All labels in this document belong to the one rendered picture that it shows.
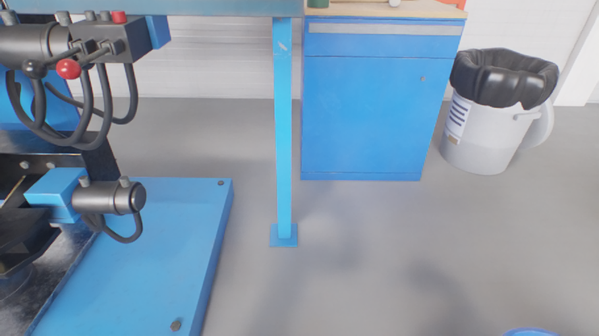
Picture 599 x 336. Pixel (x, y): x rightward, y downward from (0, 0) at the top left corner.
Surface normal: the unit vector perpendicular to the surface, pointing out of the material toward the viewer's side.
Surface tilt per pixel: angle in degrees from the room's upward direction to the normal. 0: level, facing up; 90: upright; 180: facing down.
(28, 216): 0
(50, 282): 0
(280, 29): 90
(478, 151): 93
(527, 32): 90
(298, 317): 0
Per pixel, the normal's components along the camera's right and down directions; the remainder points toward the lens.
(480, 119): -0.66, 0.44
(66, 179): 0.02, -0.84
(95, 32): 0.01, 0.55
